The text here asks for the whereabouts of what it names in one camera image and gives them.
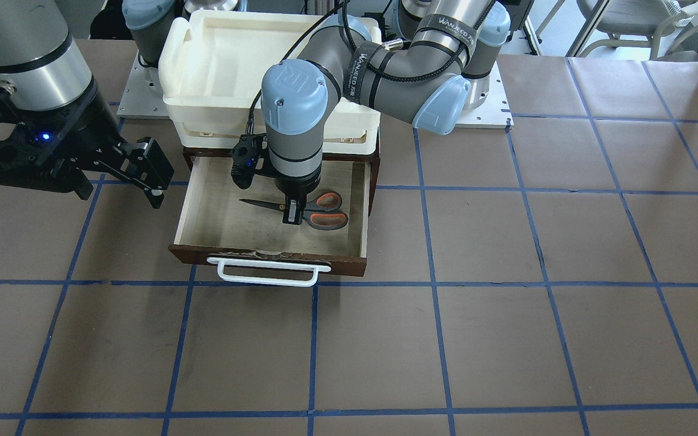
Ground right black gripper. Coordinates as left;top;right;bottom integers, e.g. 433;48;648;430
0;79;175;209

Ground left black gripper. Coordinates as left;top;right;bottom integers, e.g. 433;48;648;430
274;170;322;225

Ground grey orange scissors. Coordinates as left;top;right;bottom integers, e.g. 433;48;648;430
239;191;350;232

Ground brown wooden drawer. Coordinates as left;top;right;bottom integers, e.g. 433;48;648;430
169;157;372;277

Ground white drawer handle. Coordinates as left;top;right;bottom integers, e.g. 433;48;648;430
206;257;333;288

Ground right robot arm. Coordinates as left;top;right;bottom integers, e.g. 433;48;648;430
0;1;174;209

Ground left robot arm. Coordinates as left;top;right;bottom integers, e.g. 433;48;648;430
261;1;511;224

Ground white plastic tray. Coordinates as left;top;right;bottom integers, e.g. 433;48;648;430
156;8;384;150

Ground grey office chair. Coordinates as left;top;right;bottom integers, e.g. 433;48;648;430
566;1;698;59

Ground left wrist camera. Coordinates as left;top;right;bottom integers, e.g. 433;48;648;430
231;134;270;190

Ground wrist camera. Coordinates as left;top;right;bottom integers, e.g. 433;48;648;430
231;134;270;190
0;86;61;186

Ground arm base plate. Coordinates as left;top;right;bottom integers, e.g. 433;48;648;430
416;61;514;130
117;53;169;121

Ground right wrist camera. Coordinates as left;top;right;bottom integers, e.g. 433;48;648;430
0;86;61;186

